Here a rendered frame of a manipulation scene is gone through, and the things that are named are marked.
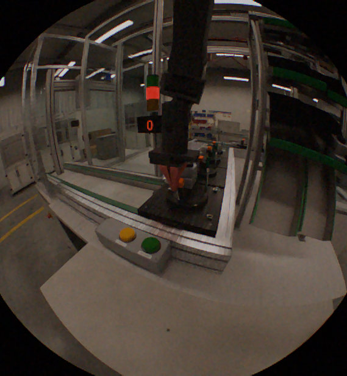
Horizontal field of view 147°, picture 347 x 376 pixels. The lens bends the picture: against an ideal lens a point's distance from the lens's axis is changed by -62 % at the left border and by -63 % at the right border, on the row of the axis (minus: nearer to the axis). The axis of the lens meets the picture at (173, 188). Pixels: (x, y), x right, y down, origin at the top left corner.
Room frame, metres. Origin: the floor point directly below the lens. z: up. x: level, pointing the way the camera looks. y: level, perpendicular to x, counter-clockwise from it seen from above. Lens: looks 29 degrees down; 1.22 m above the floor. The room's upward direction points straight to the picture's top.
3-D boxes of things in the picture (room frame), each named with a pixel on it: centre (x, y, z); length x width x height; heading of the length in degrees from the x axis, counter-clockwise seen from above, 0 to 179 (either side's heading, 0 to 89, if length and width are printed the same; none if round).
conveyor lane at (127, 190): (0.53, 0.22, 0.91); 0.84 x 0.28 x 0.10; 67
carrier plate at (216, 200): (0.39, -0.05, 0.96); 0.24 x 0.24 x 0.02; 67
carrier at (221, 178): (0.62, -0.15, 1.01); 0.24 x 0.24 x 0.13; 67
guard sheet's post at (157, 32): (0.60, 0.07, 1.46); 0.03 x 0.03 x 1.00; 67
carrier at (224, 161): (0.85, -0.24, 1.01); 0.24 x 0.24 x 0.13; 67
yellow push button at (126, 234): (0.22, 0.12, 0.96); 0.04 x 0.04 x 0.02
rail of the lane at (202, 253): (0.35, 0.27, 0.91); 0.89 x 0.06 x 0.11; 67
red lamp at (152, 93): (0.57, 0.08, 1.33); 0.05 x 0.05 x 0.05
